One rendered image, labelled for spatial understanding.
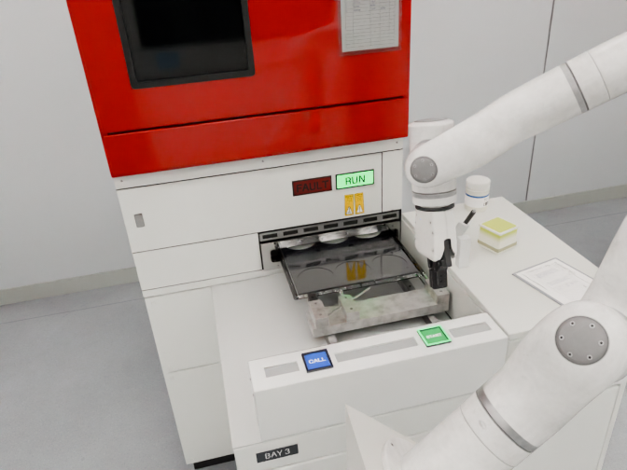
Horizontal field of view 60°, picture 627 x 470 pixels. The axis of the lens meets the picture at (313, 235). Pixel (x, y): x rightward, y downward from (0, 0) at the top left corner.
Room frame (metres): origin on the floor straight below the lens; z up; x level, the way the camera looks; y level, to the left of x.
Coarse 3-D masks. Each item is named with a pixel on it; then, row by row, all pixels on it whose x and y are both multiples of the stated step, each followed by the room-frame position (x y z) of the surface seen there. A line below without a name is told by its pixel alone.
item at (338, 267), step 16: (352, 240) 1.48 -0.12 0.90; (368, 240) 1.47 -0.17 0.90; (384, 240) 1.47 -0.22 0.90; (288, 256) 1.40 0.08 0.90; (304, 256) 1.40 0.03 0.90; (320, 256) 1.39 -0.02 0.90; (336, 256) 1.39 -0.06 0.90; (352, 256) 1.38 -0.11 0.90; (368, 256) 1.37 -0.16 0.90; (384, 256) 1.37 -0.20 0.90; (400, 256) 1.36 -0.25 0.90; (304, 272) 1.31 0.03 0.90; (320, 272) 1.30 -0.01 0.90; (336, 272) 1.30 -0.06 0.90; (352, 272) 1.29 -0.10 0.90; (368, 272) 1.29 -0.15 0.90; (384, 272) 1.28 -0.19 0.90; (400, 272) 1.27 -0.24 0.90; (304, 288) 1.23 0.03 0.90; (320, 288) 1.22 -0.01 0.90
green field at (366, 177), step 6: (348, 174) 1.48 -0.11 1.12; (354, 174) 1.48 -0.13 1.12; (360, 174) 1.49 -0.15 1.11; (366, 174) 1.49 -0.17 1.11; (372, 174) 1.50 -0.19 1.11; (342, 180) 1.48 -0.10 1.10; (348, 180) 1.48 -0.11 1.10; (354, 180) 1.48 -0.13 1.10; (360, 180) 1.49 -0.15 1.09; (366, 180) 1.49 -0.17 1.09; (372, 180) 1.50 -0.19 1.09; (342, 186) 1.48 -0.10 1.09; (348, 186) 1.48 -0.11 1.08
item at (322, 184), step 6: (312, 180) 1.46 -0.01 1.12; (318, 180) 1.46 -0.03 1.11; (324, 180) 1.47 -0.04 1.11; (294, 186) 1.45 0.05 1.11; (300, 186) 1.45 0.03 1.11; (306, 186) 1.46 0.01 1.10; (312, 186) 1.46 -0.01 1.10; (318, 186) 1.46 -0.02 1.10; (324, 186) 1.47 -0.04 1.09; (294, 192) 1.45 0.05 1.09; (300, 192) 1.45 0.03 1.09; (306, 192) 1.46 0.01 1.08
